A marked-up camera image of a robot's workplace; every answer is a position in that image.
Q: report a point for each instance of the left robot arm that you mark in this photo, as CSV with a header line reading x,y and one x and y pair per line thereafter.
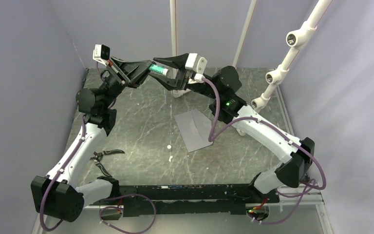
x,y
57,194

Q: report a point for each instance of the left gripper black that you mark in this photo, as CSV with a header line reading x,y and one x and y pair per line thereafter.
x,y
130,74

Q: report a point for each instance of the white pvc pipe frame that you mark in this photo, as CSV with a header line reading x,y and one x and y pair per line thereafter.
x,y
245,33

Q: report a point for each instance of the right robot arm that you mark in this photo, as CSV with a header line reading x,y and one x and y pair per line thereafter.
x,y
229,109

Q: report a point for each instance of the green white glue stick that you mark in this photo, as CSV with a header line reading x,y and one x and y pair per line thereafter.
x,y
158,70

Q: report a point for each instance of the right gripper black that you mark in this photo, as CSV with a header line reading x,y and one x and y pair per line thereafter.
x,y
177,84

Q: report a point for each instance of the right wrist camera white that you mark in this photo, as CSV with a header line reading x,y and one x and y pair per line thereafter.
x,y
196,64

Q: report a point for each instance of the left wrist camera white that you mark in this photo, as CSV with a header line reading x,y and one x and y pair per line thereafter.
x,y
101,53

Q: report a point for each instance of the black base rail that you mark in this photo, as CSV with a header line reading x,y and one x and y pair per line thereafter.
x,y
234,199

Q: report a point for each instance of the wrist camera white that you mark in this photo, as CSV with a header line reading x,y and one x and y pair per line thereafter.
x,y
196,64
101,53

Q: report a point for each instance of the black handled pliers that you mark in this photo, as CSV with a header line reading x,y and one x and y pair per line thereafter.
x,y
98,159

